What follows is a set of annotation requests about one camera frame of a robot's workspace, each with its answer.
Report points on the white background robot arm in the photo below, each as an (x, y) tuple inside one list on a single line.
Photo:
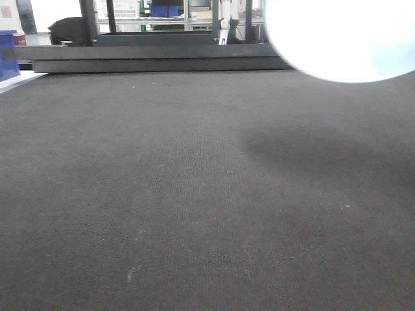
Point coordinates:
[(228, 16)]

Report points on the dark grey table mat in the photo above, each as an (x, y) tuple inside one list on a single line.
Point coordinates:
[(264, 190)]

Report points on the white round robot part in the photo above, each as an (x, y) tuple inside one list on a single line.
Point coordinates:
[(344, 41)]

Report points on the black bag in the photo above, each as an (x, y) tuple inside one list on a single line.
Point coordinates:
[(71, 29)]

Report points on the blue plastic crate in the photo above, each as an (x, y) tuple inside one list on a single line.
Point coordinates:
[(9, 68)]

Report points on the black metal frame base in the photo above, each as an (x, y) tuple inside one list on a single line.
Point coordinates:
[(115, 52)]

